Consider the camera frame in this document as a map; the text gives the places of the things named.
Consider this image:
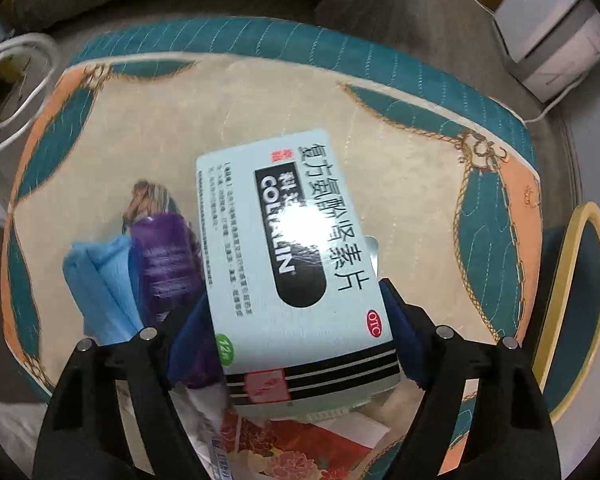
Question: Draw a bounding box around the blue white small packet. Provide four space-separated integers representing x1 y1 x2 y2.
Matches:
209 434 234 480

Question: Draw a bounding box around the blue face mask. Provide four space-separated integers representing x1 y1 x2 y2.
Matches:
62 235 143 344

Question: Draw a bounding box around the purple plastic wrapper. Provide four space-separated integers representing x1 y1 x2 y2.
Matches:
130 214 223 389

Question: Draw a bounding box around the red white paper cup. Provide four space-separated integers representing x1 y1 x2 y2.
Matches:
220 410 389 479

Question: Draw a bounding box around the pale green medicine box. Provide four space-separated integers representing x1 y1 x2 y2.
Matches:
196 130 400 419

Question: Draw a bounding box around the yellow rimmed teal trash bin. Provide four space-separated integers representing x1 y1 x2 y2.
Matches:
524 202 600 422

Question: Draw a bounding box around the teal orange horse cushion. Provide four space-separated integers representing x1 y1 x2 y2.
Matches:
0 15 546 480

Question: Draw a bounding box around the white air purifier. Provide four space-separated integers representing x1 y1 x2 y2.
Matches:
493 0 600 103

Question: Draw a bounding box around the white power cable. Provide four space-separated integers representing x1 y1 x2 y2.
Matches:
0 31 62 157

